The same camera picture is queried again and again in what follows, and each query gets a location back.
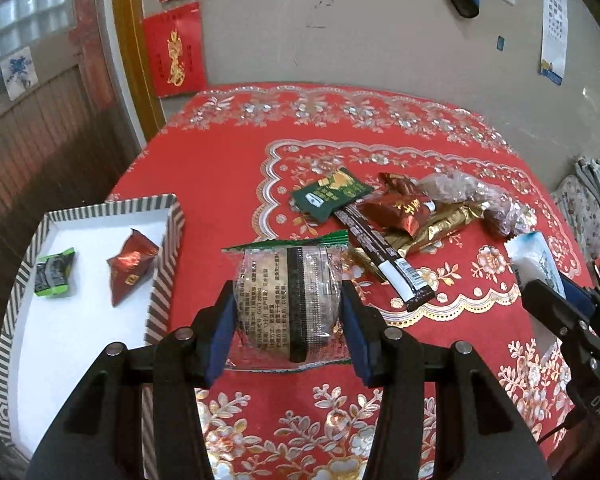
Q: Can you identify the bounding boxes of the red pyramid snack packet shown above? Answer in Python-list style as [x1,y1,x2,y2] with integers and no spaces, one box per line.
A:
[107,229,159,307]

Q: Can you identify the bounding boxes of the red couplet poster lower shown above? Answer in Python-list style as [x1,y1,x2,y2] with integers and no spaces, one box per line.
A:
[143,2,207,99]

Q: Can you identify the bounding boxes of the black white long bar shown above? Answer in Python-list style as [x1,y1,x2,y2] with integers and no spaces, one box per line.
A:
[334,205,434,312]

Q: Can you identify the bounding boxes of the clear bag brown snacks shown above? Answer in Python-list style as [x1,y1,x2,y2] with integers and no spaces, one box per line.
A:
[417,170,538,238]

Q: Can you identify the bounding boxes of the red gold snack packet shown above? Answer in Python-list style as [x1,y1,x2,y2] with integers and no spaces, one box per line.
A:
[358,192,436,236]

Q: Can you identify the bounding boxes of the striped white tray box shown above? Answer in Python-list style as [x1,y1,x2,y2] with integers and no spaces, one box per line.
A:
[0,194,185,460]

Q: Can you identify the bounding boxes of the floral fabric pile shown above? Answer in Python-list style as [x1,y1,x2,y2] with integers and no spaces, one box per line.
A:
[550,156,600,262]

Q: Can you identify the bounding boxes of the wooden door frame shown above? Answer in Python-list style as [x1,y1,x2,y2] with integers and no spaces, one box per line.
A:
[112,0,166,144]

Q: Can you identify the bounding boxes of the dark red small packet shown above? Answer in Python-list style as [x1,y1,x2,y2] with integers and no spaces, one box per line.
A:
[378,172,420,195]

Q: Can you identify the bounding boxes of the small gold candy packet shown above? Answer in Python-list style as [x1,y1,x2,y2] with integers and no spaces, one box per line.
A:
[341,246,376,281]

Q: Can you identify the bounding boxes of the white blue snack packet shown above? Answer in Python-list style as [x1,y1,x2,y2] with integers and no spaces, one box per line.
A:
[504,232,566,298]

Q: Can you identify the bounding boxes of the green black snack packet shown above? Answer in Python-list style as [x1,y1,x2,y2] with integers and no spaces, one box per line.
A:
[34,247,76,297]

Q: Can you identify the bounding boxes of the long gold snack packet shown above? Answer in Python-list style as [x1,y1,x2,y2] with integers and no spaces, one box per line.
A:
[384,203,483,257]

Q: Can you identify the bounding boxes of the round cake clear wrapper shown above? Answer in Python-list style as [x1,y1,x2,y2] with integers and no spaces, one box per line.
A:
[223,230,349,373]

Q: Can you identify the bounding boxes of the white wall notice paper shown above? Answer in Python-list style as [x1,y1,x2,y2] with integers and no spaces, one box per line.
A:
[540,0,568,86]

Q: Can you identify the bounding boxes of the blue white paper picture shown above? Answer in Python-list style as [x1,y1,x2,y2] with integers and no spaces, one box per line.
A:
[0,47,38,101]

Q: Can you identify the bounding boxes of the dark green snack packet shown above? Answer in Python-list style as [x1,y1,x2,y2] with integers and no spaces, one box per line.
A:
[291,167,374,223]

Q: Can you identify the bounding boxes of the red floral tablecloth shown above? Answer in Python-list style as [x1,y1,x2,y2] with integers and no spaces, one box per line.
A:
[111,84,588,479]

